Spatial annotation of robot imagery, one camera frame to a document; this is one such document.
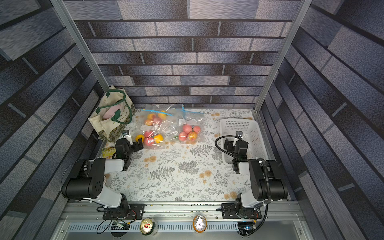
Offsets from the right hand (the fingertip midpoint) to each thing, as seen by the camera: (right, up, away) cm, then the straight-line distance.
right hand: (234, 138), depth 94 cm
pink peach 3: (-24, +6, +8) cm, 26 cm away
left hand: (-65, +1, 0) cm, 65 cm away
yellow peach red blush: (-64, +1, +5) cm, 64 cm away
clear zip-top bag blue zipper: (-44, +11, +13) cm, 47 cm away
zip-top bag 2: (-26, +13, +16) cm, 34 cm away
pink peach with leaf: (-53, +12, +12) cm, 56 cm away
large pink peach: (-31, +6, +6) cm, 32 cm away
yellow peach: (-59, +15, +13) cm, 62 cm away
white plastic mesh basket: (+14, +3, +7) cm, 16 cm away
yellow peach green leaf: (-50, +15, +16) cm, 55 cm away
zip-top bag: (-53, 0, +3) cm, 53 cm away
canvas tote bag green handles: (-76, +15, -4) cm, 77 cm away
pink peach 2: (-56, -2, +1) cm, 56 cm away
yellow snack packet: (-79, -8, -4) cm, 80 cm away
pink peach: (-57, +3, +4) cm, 57 cm away
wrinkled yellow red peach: (-27, +2, +3) cm, 27 cm away
